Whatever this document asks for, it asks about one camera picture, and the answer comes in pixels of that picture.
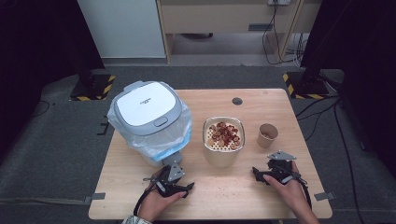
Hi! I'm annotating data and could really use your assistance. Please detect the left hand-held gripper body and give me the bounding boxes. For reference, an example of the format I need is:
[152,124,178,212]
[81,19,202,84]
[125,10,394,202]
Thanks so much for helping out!
[143,161,188,199]

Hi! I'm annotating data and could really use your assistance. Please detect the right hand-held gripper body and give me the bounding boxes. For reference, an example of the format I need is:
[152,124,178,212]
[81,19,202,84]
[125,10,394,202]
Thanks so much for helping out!
[266,150,302,185]

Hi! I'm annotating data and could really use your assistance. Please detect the brown paper cup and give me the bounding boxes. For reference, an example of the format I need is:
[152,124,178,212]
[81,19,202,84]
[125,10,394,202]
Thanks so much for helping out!
[257,122,279,149]

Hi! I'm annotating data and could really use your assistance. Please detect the clear plastic bin liner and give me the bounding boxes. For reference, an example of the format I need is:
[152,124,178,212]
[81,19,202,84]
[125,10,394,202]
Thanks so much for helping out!
[106,98,193,162]

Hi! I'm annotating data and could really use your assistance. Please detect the white lidded trash bin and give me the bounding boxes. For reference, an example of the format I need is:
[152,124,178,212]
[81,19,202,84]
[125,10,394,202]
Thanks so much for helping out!
[112,79,192,168]

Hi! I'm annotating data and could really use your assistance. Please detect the person's right hand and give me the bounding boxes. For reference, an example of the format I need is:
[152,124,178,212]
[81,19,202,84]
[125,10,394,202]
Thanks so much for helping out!
[262,161,313,217]

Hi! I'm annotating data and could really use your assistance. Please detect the person's left hand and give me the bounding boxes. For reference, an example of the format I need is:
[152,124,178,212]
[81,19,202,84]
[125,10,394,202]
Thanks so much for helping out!
[137,167,188,223]

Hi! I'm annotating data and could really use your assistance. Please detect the beige strainer container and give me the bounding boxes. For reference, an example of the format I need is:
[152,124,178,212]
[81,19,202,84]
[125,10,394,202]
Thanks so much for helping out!
[202,116,246,169]

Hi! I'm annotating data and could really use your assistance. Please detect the pile of red dried rings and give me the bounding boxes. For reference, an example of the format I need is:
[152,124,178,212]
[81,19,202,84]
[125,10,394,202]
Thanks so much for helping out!
[207,121,241,147]

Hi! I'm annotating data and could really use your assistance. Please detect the grey tape strip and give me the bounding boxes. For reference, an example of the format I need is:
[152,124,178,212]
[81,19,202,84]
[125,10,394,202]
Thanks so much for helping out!
[313,191,336,202]
[83,192,106,205]

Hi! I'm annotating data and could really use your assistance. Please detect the stand with striped base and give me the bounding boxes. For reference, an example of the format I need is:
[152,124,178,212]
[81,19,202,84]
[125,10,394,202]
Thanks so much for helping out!
[282,59,331,101]
[69,59,116,102]

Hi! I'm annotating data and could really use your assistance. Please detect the dark curtain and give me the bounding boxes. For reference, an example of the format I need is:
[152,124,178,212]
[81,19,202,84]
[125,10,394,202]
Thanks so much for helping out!
[0,0,106,160]
[300,0,396,171]

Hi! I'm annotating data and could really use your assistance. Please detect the white panel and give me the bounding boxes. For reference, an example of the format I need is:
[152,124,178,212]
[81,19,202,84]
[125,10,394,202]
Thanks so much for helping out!
[77,0,166,59]

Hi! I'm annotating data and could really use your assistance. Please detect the light wooden desk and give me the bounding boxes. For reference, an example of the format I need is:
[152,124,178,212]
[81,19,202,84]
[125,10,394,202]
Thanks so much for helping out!
[156,0,323,63]

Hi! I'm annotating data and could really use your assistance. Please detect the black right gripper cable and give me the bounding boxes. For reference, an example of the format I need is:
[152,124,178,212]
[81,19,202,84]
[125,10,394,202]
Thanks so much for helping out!
[292,172,313,209]

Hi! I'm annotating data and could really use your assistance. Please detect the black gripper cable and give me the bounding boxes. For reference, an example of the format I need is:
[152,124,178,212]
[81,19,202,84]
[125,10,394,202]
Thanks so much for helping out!
[292,172,313,209]
[133,186,151,217]

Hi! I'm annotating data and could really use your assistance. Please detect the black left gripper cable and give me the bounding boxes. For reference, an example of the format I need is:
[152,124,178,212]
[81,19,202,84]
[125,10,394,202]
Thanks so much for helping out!
[133,186,151,217]

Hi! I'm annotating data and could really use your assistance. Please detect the black table bracket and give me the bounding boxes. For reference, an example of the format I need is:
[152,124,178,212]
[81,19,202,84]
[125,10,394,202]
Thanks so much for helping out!
[96,115,110,136]

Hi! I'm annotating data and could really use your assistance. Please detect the black hanging cables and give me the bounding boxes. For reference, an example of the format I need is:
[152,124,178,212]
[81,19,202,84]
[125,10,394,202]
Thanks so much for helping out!
[262,2,309,67]

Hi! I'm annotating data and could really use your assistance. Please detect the thin black floor cable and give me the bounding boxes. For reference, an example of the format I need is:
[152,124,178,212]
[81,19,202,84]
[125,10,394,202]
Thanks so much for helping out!
[30,100,51,119]

